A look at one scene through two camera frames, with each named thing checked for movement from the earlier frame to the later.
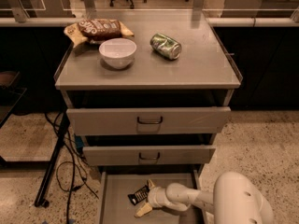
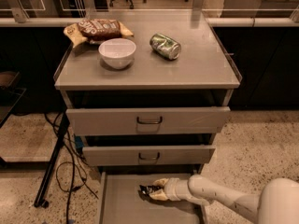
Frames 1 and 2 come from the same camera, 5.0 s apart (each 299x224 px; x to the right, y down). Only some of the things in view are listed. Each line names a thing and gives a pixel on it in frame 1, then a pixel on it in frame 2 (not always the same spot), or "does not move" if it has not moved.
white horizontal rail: (158, 21) does not move
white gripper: (156, 196) -> (171, 189)
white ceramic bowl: (118, 52) does not move
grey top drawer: (141, 121) does not move
